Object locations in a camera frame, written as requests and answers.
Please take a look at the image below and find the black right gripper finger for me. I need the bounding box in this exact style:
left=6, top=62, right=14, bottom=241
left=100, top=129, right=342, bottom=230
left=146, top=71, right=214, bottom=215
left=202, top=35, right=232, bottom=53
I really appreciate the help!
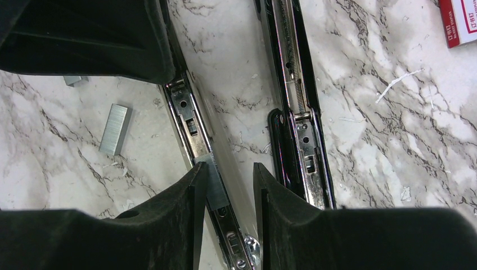
left=1, top=0, right=177, bottom=84

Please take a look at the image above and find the black stapler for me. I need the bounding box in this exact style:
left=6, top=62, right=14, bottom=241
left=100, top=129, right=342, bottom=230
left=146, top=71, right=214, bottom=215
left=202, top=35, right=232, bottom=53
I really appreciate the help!
left=255, top=0, right=336, bottom=210

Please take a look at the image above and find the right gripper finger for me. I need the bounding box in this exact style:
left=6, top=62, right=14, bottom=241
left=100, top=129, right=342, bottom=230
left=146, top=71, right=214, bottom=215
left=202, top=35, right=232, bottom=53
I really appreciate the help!
left=1, top=162, right=208, bottom=269
left=253, top=163, right=476, bottom=269

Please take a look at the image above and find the red white staple box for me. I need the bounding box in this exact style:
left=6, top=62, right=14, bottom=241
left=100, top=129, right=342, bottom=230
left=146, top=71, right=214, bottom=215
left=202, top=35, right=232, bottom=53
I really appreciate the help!
left=438, top=0, right=476, bottom=48

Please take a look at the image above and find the staple strip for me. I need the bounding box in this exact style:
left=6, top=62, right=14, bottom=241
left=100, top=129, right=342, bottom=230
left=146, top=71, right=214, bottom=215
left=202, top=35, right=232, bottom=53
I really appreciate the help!
left=194, top=152, right=230, bottom=211
left=99, top=103, right=133, bottom=156
left=63, top=76, right=89, bottom=87

